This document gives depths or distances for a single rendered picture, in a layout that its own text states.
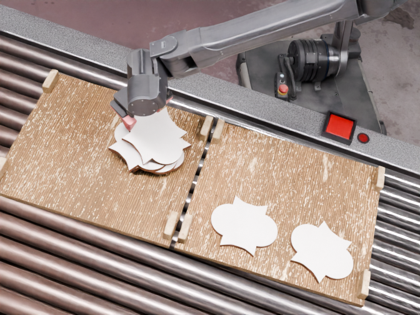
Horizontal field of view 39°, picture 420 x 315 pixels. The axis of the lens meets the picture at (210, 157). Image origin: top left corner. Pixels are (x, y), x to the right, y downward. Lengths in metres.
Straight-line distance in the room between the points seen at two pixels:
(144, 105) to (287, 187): 0.42
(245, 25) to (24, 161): 0.58
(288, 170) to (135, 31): 1.67
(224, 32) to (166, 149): 0.32
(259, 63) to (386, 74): 0.74
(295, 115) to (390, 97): 1.45
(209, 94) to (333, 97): 1.04
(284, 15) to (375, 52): 2.01
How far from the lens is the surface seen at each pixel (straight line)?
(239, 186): 1.36
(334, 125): 1.52
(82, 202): 1.32
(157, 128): 1.32
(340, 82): 2.57
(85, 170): 1.36
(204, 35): 1.13
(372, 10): 1.13
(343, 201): 1.40
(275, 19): 1.11
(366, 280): 1.30
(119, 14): 3.00
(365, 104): 2.53
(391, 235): 1.42
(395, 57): 3.12
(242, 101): 1.52
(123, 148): 1.33
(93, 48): 1.61
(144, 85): 1.13
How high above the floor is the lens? 2.09
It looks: 57 degrees down
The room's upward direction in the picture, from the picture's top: 12 degrees clockwise
